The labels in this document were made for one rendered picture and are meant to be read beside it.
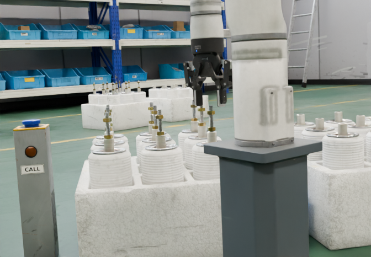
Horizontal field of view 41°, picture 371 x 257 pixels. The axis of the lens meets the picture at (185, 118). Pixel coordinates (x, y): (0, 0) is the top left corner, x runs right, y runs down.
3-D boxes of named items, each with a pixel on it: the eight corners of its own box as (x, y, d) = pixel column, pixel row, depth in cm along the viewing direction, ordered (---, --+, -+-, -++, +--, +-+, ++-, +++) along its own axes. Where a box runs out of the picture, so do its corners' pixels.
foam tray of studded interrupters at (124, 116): (155, 124, 370) (154, 101, 368) (113, 131, 343) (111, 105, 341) (123, 122, 398) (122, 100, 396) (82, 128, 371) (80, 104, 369)
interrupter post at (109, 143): (102, 153, 111) (101, 138, 111) (111, 151, 113) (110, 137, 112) (107, 154, 109) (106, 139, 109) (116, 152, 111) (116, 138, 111)
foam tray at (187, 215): (256, 257, 111) (254, 178, 109) (80, 276, 105) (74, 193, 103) (219, 208, 149) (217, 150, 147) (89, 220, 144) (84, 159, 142)
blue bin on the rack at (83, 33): (64, 42, 617) (63, 25, 615) (92, 42, 640) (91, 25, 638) (82, 39, 578) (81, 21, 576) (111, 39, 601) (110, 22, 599)
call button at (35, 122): (39, 129, 111) (38, 119, 110) (21, 130, 110) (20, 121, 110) (42, 127, 115) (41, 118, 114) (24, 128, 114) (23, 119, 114)
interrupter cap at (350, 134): (365, 137, 115) (365, 134, 115) (335, 140, 114) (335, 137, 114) (349, 133, 123) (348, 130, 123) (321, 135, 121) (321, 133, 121)
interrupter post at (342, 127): (349, 137, 117) (349, 123, 117) (340, 137, 117) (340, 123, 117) (344, 135, 120) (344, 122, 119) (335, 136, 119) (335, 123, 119)
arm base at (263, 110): (301, 141, 83) (298, 39, 81) (263, 149, 77) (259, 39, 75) (260, 137, 90) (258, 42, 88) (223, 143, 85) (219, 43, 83)
